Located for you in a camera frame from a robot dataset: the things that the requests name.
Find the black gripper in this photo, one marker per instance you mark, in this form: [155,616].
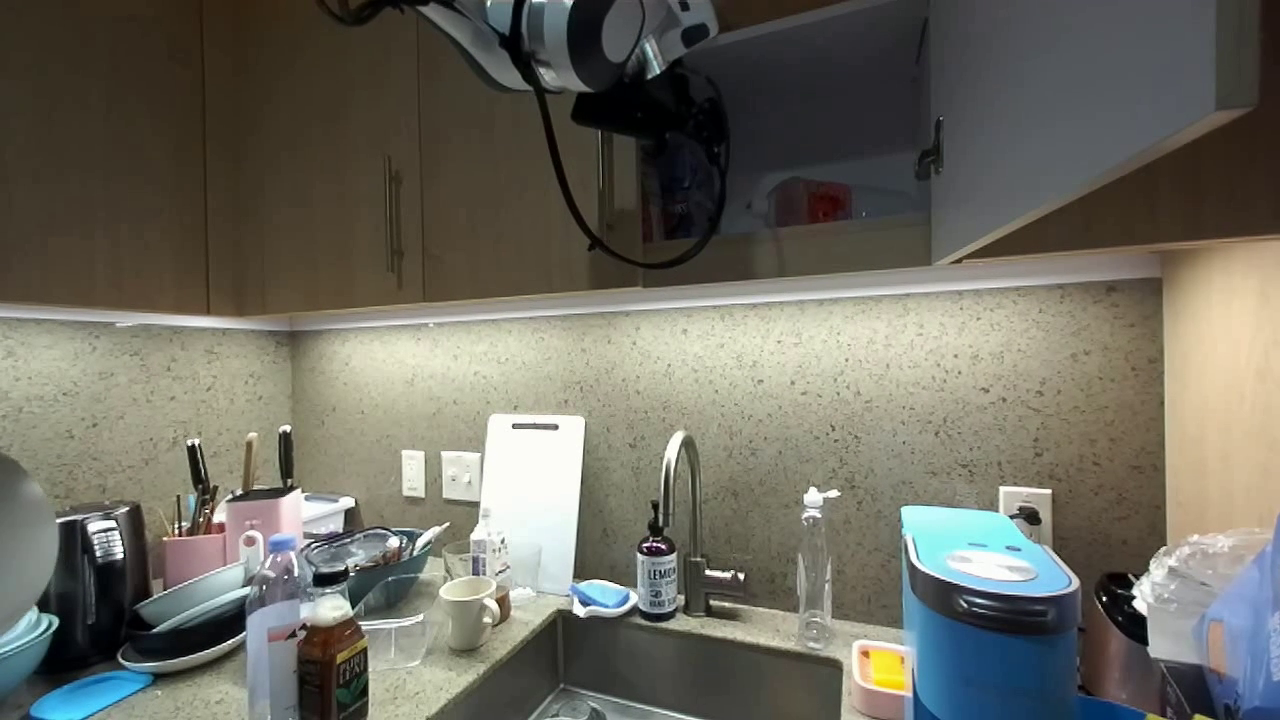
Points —
[694,122]

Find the clear bottle with orange label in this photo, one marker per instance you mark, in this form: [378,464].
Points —
[810,200]

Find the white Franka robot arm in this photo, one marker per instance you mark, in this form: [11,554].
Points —
[575,35]

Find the dark soap pump bottle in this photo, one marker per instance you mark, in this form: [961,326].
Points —
[659,572]

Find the grey open cabinet door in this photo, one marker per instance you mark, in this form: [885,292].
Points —
[1064,104]

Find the clear spray bottle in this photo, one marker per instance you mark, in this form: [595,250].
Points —
[815,572]

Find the small clear bottle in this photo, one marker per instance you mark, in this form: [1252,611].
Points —
[487,554]

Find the brown sauce bottle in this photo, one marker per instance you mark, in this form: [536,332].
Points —
[335,664]

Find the clear water bottle blue cap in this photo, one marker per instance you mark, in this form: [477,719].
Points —
[277,627]

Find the steel kitchen faucet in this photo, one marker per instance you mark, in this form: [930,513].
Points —
[681,460]

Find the white cutting board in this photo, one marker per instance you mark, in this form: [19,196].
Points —
[535,513]

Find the blue sponge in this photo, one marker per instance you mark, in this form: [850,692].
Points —
[603,599]

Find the white outlet with black plug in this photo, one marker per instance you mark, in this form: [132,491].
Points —
[1024,510]

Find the steel sink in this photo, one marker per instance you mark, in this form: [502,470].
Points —
[694,661]

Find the white mug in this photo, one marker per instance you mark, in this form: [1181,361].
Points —
[465,612]

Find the blue coffee machine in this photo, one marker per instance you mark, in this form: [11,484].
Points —
[985,627]

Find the clear plastic cup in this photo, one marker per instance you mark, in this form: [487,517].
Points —
[399,643]

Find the pink knife block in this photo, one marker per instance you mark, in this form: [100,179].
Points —
[266,517]

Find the pink utensil container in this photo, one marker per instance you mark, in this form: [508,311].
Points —
[191,557]

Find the clear plastic bag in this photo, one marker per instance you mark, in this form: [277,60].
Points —
[1186,587]

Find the black frying pan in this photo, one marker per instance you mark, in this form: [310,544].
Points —
[185,633]

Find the black toaster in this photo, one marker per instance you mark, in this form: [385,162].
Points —
[100,572]

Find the blue plastic bag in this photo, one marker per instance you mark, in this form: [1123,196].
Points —
[1245,643]

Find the grey round plate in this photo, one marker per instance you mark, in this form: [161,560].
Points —
[24,541]

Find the blue plastic lid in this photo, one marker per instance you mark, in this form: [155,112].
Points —
[85,692]

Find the teal bowl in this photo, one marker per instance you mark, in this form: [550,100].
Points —
[22,649]

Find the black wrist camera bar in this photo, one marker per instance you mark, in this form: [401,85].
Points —
[616,112]

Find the open wooden wall cabinet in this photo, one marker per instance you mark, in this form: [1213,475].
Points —
[825,80]

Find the white wall outlet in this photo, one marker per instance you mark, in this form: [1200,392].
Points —
[463,477]

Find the white light switch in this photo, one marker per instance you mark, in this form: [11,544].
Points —
[415,475]

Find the closed wooden wall cabinets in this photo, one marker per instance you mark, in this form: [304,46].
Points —
[106,144]

